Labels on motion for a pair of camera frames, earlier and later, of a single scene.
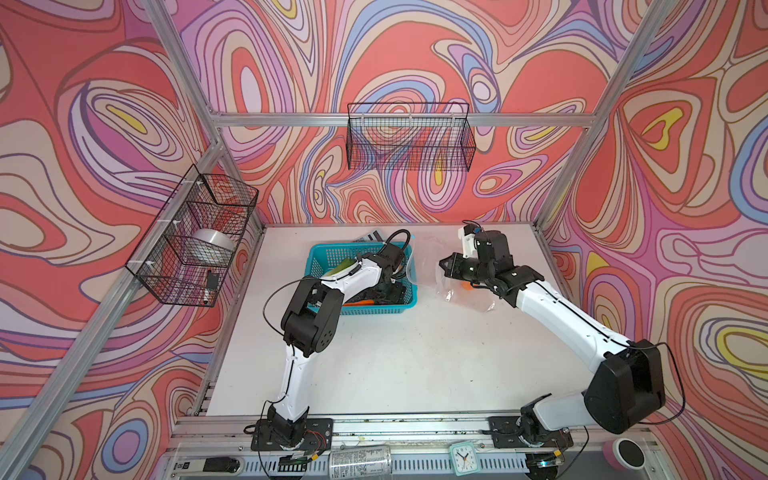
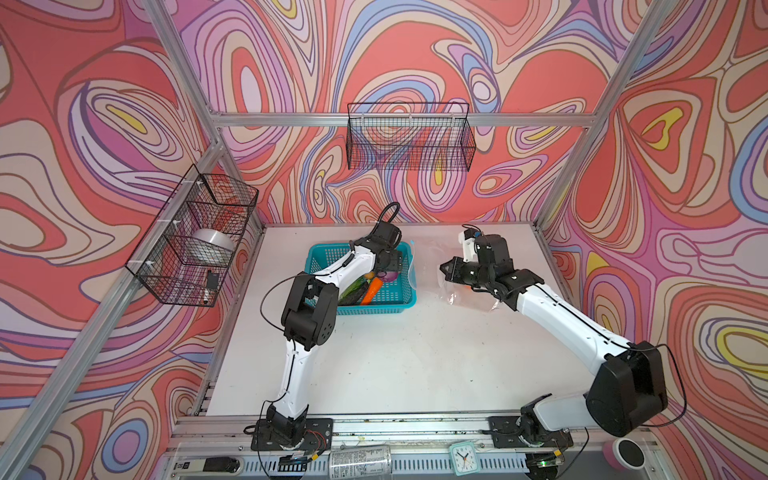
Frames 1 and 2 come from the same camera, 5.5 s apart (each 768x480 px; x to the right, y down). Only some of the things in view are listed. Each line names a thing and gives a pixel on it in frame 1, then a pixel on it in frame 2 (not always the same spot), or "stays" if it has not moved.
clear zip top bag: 424,269 stays
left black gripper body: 393,293 to 393,261
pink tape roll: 623,454 stays
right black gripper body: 469,268 stays
